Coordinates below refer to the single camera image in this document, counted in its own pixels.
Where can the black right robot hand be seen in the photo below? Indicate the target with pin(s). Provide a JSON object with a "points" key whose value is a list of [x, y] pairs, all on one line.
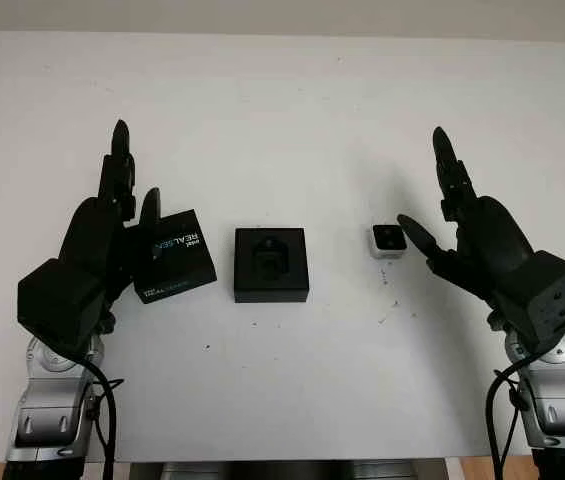
{"points": [[497, 250]]}

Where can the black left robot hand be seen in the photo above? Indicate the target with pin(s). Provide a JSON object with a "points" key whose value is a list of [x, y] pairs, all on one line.
{"points": [[87, 235]]}

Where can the black RealSense box lid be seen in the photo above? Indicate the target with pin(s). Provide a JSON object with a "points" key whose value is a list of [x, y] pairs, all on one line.
{"points": [[177, 260]]}

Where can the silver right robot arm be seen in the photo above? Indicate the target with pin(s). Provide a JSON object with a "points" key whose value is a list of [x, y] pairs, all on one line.
{"points": [[557, 400]]}

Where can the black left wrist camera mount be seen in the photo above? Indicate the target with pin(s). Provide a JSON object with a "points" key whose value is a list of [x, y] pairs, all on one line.
{"points": [[57, 300]]}

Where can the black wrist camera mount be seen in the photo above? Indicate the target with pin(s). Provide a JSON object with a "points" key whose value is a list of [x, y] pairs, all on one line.
{"points": [[557, 295], [57, 300]]}

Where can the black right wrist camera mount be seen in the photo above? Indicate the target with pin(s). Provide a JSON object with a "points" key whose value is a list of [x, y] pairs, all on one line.
{"points": [[557, 295]]}

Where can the black camera box base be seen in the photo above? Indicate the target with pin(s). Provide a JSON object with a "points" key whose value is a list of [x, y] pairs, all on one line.
{"points": [[292, 250]]}

